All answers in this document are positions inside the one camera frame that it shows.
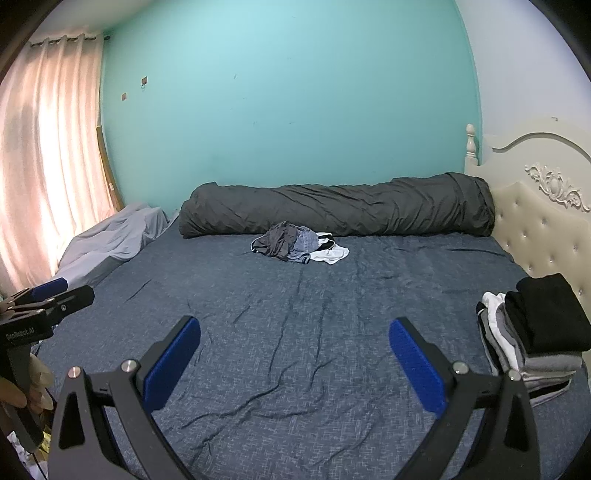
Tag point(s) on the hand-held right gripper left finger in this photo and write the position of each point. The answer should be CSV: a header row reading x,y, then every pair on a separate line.
x,y
171,364

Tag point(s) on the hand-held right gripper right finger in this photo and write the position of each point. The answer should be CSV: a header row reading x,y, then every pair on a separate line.
x,y
415,364

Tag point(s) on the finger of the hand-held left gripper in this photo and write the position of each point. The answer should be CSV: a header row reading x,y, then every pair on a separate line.
x,y
48,286
69,300

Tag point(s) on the blue plaid shorts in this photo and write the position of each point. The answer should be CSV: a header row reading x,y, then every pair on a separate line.
x,y
304,247

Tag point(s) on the stack of folded clothes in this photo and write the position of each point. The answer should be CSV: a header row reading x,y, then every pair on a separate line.
x,y
540,323

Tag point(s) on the person's left hand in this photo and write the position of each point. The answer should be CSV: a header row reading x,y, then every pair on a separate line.
x,y
10,391

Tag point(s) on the light grey cloth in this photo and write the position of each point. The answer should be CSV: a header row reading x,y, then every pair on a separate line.
x,y
115,235

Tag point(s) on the bed with blue sheet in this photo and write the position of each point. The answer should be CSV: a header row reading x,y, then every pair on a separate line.
x,y
277,323

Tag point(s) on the pink curtain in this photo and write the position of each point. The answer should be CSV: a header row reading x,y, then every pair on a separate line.
x,y
46,161

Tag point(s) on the white garment with black trim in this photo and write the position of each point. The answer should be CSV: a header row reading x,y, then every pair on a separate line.
x,y
332,254

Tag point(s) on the dark grey garment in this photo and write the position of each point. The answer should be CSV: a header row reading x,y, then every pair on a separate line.
x,y
277,240

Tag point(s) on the rolled dark grey duvet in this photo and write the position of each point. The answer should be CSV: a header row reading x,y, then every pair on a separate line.
x,y
346,207

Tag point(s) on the cream tufted headboard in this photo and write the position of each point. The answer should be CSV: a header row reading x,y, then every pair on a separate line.
x,y
535,221

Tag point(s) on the curtain rod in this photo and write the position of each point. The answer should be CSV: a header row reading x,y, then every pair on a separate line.
x,y
107,37

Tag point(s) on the wooden window frame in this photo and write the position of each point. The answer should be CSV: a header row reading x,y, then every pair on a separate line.
x,y
108,166

